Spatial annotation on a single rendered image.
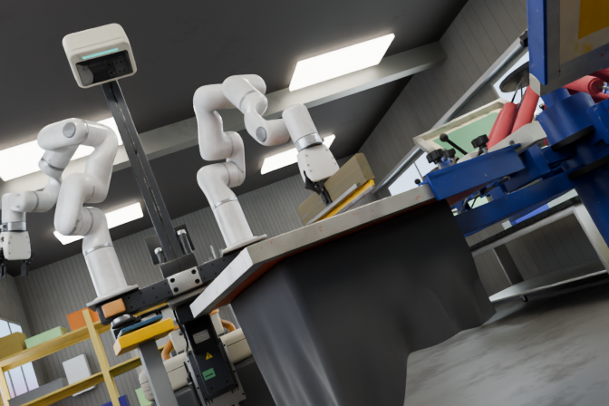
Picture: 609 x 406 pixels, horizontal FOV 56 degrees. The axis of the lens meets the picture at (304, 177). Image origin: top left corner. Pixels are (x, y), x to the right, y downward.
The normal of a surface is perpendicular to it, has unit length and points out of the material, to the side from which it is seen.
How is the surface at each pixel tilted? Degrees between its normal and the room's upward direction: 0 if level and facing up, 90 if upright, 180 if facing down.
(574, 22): 148
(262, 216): 90
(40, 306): 90
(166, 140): 90
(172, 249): 90
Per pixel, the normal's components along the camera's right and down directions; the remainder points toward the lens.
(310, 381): -0.60, 0.20
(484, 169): 0.36, -0.39
